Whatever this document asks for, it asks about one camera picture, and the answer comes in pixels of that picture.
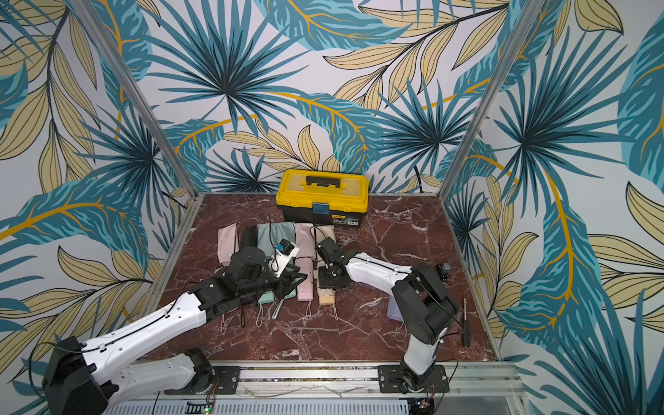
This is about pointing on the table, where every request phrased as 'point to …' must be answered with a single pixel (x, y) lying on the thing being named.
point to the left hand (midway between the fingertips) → (301, 277)
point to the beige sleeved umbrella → (327, 296)
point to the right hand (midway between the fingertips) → (325, 281)
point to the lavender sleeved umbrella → (394, 311)
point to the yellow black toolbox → (327, 196)
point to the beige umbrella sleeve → (323, 232)
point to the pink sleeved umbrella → (305, 290)
